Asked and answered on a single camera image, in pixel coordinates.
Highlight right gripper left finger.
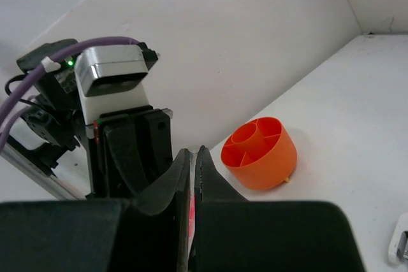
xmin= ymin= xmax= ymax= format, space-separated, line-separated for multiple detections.
xmin=1 ymin=149 xmax=190 ymax=271

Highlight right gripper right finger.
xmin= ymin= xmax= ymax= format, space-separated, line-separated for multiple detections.
xmin=194 ymin=147 xmax=365 ymax=271

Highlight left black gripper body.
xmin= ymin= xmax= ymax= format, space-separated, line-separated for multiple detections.
xmin=86 ymin=106 xmax=173 ymax=199

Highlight pink pen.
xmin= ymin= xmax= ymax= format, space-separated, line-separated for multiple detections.
xmin=188 ymin=194 xmax=195 ymax=253

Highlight orange round pen holder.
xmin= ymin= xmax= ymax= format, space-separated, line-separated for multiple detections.
xmin=221 ymin=117 xmax=297 ymax=190

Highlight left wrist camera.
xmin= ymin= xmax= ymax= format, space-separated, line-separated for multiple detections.
xmin=74 ymin=43 xmax=159 ymax=125

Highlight aluminium rail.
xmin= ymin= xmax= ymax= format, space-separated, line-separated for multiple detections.
xmin=1 ymin=136 xmax=85 ymax=200

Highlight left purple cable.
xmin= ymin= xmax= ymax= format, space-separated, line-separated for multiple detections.
xmin=0 ymin=35 xmax=141 ymax=152

